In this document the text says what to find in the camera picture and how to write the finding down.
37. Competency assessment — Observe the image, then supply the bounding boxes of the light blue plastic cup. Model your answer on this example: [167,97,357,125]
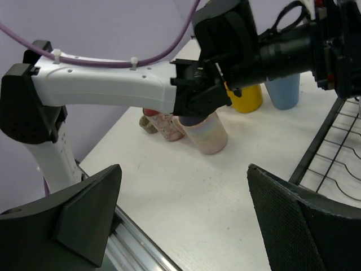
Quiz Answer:
[265,74,300,110]

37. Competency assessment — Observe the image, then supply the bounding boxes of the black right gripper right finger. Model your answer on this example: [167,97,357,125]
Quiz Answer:
[247,164,360,270]

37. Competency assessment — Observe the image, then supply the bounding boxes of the pink smiley face mug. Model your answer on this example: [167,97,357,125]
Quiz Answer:
[143,108,184,142]

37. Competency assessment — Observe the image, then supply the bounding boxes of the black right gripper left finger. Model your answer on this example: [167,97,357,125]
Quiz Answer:
[1,164,122,270]

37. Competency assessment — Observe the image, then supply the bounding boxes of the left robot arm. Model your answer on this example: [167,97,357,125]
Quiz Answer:
[1,1,360,193]

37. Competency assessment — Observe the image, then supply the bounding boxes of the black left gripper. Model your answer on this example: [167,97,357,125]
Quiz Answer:
[311,1,360,99]

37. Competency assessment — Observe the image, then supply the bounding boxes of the white ceramic cup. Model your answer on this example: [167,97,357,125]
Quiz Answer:
[357,97,361,118]

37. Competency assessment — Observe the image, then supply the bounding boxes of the small speckled glass cup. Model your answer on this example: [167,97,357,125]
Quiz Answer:
[139,115,158,134]

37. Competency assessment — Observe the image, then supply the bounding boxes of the yellow ceramic mug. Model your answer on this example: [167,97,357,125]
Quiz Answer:
[226,85,263,113]

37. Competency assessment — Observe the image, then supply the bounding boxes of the black two-tier dish rack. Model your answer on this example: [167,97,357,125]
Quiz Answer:
[289,98,360,208]

